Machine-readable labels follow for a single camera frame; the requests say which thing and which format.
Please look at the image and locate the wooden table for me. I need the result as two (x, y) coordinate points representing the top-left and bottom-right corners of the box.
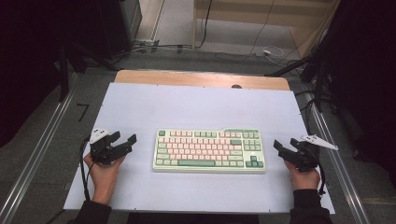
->
(114, 69), (291, 91)

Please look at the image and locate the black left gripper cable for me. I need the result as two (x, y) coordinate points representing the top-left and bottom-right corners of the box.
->
(78, 136), (96, 202)

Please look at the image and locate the aluminium floor rail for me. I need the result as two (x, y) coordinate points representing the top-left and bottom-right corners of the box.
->
(0, 90), (77, 224)
(306, 92), (372, 224)

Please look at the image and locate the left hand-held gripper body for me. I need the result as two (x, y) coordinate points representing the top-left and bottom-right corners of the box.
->
(89, 128), (134, 166)

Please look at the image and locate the person's right hand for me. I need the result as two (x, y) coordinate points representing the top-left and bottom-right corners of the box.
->
(284, 161), (322, 191)

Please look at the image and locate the thin black floor cable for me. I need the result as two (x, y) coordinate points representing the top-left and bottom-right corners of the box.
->
(247, 0), (276, 61)

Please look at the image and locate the black floor cable bundle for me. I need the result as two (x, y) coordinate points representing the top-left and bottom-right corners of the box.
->
(113, 42), (194, 60)

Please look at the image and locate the light wooden furniture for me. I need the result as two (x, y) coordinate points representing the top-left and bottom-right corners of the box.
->
(191, 0), (341, 59)

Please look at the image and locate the person's left hand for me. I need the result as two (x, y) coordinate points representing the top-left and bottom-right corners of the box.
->
(83, 152), (126, 205)

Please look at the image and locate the green and pink mechanical keyboard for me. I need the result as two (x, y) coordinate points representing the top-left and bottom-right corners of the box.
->
(151, 127), (267, 174)

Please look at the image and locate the black tripod stand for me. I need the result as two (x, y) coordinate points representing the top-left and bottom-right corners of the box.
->
(264, 46), (332, 114)

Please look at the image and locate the black curtain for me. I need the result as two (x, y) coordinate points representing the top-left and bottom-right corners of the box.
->
(0, 0), (101, 148)
(323, 0), (396, 189)

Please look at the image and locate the black cabinet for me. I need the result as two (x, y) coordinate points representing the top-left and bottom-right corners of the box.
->
(96, 0), (143, 60)

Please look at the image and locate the coiled white cable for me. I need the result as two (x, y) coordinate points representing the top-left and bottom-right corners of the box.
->
(262, 45), (285, 59)

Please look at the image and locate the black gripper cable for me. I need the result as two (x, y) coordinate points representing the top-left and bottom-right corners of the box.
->
(311, 152), (328, 196)
(78, 136), (96, 202)

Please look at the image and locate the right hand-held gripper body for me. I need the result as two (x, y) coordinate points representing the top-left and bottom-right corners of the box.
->
(284, 133), (340, 174)

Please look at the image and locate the thick black floor cable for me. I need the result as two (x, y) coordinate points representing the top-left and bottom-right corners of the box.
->
(197, 0), (214, 49)

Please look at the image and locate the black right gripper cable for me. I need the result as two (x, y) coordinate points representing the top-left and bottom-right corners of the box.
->
(311, 152), (328, 196)

